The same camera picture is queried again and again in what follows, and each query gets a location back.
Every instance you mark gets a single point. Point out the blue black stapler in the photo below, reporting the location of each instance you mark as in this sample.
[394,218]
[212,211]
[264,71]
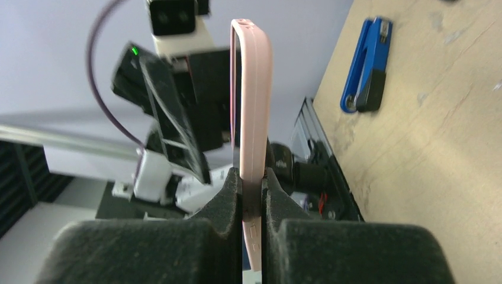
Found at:
[365,82]

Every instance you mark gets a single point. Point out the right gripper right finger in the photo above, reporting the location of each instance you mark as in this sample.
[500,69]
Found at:
[301,249]

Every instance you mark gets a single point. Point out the pink phone case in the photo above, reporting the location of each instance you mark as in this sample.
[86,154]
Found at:
[256,84]

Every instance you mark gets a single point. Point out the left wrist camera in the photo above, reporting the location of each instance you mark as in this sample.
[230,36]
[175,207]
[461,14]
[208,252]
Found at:
[178,26]

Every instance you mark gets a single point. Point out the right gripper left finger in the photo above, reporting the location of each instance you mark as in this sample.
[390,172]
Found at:
[204,248]

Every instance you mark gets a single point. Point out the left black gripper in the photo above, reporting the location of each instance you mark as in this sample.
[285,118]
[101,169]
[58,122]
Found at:
[194,97]

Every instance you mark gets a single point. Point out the black smartphone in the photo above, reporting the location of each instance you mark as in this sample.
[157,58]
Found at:
[237,102]

